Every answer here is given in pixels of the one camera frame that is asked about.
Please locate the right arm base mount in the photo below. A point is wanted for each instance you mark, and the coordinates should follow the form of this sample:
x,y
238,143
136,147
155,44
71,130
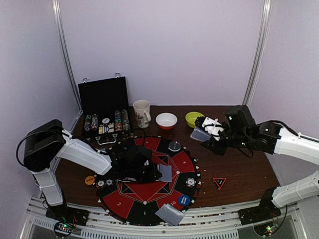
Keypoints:
x,y
258,214

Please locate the white orange bowl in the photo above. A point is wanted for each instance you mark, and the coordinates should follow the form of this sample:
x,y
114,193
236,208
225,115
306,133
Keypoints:
x,y
166,121

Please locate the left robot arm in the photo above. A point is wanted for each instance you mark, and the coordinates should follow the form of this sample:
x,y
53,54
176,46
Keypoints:
x,y
40,147

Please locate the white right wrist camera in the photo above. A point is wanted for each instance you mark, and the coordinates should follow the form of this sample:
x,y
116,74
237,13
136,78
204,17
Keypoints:
x,y
210,126

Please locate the grey card deck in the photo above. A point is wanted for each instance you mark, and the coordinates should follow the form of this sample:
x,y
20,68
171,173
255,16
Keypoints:
x,y
200,135

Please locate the round red black poker mat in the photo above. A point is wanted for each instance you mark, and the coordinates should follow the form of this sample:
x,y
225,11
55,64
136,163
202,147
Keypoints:
x,y
136,203

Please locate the lime green bowl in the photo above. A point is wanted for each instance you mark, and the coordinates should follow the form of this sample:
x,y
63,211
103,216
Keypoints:
x,y
191,117

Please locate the white floral ceramic mug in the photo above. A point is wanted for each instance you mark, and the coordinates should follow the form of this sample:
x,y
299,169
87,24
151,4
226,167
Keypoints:
x,y
142,110

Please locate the orange big blind button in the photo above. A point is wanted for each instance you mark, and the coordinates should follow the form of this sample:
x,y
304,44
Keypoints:
x,y
90,180

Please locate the right aluminium frame post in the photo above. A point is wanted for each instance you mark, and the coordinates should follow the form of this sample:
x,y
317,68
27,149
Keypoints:
x,y
261,45

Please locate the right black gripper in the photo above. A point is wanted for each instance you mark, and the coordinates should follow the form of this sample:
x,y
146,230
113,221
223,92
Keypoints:
x,y
208,139

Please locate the black red triangular marker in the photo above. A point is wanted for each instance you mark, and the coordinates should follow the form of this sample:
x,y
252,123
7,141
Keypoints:
x,y
219,182

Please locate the aluminium frame post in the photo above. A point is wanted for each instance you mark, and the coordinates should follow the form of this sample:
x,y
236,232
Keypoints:
x,y
65,54
261,45

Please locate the left aluminium frame post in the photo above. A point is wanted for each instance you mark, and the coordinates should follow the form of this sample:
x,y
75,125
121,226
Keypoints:
x,y
65,54

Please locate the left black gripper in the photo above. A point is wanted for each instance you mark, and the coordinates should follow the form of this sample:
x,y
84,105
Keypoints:
x,y
154,175

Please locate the black poker chip case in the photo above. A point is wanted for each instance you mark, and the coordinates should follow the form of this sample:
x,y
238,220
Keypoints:
x,y
107,98

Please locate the stack of poker chips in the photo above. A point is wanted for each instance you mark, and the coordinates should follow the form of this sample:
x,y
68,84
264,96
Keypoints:
x,y
190,182

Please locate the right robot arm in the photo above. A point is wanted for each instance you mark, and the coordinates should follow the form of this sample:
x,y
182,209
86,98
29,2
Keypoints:
x,y
273,137

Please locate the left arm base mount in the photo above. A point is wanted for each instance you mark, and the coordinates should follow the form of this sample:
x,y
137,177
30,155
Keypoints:
x,y
67,215

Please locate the blue small blind button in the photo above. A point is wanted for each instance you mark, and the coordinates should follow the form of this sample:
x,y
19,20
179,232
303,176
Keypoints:
x,y
184,200

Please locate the face-down cards front edge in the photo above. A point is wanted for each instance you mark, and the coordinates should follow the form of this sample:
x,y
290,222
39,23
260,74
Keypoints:
x,y
170,215

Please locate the white dealer chip in case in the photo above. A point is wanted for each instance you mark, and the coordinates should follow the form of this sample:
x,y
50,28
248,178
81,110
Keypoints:
x,y
105,120

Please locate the clear dealer button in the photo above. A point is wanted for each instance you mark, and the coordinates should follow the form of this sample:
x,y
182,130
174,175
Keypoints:
x,y
174,146

